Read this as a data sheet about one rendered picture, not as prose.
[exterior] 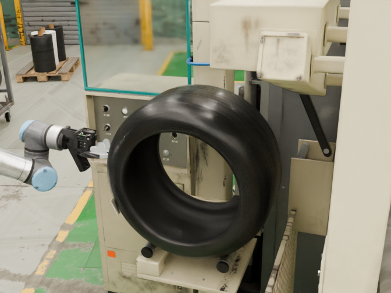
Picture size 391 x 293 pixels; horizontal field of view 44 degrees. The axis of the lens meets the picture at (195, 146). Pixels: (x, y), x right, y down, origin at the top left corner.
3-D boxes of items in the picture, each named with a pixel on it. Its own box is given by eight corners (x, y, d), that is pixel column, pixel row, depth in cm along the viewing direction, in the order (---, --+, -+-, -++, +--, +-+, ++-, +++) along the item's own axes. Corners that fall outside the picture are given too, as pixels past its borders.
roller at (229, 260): (245, 224, 194) (238, 215, 193) (254, 218, 192) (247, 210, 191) (221, 275, 163) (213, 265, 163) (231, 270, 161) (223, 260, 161)
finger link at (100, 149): (112, 146, 168) (88, 140, 170) (111, 161, 170) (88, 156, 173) (116, 143, 170) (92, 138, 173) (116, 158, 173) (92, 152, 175)
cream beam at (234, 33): (260, 29, 164) (262, -15, 159) (337, 32, 157) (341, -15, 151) (206, 70, 112) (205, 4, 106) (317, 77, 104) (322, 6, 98)
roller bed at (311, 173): (294, 205, 200) (298, 138, 189) (330, 210, 196) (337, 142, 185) (286, 229, 183) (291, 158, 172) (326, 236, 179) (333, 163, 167)
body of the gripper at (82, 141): (87, 137, 169) (57, 130, 172) (87, 159, 172) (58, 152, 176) (98, 129, 175) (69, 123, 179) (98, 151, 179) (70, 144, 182)
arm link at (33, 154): (25, 184, 177) (27, 152, 174) (20, 173, 187) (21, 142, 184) (51, 183, 182) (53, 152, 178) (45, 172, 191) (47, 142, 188)
